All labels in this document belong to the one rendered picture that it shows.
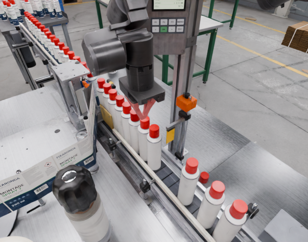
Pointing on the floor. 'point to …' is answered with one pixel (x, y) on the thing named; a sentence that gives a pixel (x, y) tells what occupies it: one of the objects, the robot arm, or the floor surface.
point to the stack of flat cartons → (301, 37)
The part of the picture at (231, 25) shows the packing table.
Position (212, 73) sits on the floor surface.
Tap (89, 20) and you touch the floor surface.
